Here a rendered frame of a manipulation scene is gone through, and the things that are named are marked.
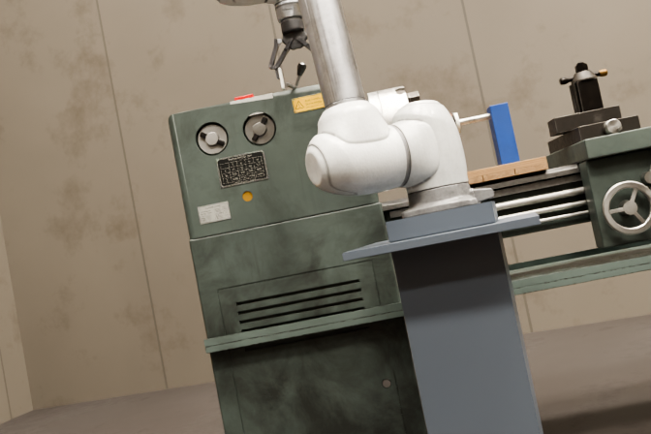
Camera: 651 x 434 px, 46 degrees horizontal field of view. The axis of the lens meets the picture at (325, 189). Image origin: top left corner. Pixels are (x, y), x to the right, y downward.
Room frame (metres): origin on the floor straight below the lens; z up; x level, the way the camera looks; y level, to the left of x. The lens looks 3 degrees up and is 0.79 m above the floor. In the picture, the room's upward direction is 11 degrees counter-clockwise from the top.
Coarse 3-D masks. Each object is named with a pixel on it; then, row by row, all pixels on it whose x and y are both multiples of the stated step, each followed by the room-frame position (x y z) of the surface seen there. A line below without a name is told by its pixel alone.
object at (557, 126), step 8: (584, 112) 2.39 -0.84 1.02; (592, 112) 2.39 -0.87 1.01; (600, 112) 2.39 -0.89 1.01; (608, 112) 2.39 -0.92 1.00; (616, 112) 2.38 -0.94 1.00; (552, 120) 2.42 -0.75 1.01; (560, 120) 2.39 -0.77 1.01; (568, 120) 2.39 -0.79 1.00; (576, 120) 2.39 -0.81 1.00; (584, 120) 2.39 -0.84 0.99; (592, 120) 2.39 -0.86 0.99; (600, 120) 2.39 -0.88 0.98; (552, 128) 2.44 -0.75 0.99; (560, 128) 2.40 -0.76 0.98; (568, 128) 2.39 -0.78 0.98; (552, 136) 2.47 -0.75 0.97
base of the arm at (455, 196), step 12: (420, 192) 1.84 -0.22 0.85; (432, 192) 1.82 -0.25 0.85; (444, 192) 1.82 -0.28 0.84; (456, 192) 1.82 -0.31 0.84; (468, 192) 1.85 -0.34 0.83; (480, 192) 1.86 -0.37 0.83; (492, 192) 1.85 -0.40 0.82; (420, 204) 1.84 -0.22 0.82; (432, 204) 1.82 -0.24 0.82; (444, 204) 1.81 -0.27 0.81; (456, 204) 1.80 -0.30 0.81; (468, 204) 1.79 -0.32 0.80; (408, 216) 1.82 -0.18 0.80
